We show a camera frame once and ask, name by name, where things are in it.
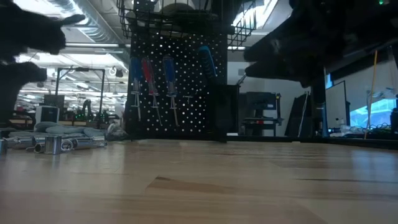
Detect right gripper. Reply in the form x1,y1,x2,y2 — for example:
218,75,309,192
244,12,352,88

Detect black and blue screwdriver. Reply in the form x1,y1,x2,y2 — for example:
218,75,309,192
198,45,218,85

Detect blue handled screwdriver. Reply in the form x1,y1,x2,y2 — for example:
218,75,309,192
162,55,180,127
130,57,143,122

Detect red handled screwdriver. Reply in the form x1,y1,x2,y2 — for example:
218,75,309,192
141,57,163,127

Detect white board panel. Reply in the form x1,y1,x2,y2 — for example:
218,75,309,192
325,80,351,138

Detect black peg board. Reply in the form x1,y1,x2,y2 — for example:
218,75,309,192
126,30,229,141

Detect black desk with monitor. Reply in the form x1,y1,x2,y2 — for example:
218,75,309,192
241,91,284,137

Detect white appliance box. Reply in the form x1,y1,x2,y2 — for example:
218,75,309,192
35,105,60,124

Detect leaning black panel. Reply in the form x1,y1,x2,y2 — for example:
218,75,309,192
284,91,312,138

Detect black pillar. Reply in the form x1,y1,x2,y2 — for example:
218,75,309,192
310,77,326,138

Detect black bin box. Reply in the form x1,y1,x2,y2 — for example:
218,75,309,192
208,83,240,143

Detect grey blue wrench pouch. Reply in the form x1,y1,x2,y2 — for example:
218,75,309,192
7,121,107,140

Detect long silver socket extension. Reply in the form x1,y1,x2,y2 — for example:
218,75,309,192
73,136,108,149

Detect blue lit screen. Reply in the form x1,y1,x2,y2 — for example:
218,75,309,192
349,98,398,128

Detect black frame stand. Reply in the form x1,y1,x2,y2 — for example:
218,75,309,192
55,66,106,121

